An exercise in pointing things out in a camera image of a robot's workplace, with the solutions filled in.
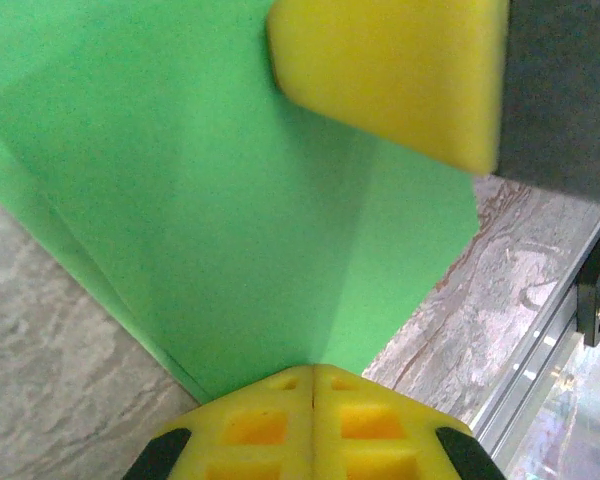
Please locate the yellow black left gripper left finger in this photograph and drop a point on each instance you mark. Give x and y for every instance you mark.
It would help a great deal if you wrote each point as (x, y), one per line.
(250, 435)

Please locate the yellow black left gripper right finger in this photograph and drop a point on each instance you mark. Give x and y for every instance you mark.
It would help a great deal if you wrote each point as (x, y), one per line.
(375, 435)

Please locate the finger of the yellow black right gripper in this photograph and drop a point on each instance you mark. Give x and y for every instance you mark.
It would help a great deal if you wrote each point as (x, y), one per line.
(390, 75)

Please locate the green paper sheet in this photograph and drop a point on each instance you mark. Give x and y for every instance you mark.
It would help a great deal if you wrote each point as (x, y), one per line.
(205, 200)

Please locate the aluminium mounting rail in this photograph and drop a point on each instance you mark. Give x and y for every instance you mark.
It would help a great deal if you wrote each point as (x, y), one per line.
(540, 360)

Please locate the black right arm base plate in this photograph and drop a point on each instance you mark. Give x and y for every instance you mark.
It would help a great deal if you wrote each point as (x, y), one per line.
(597, 290)

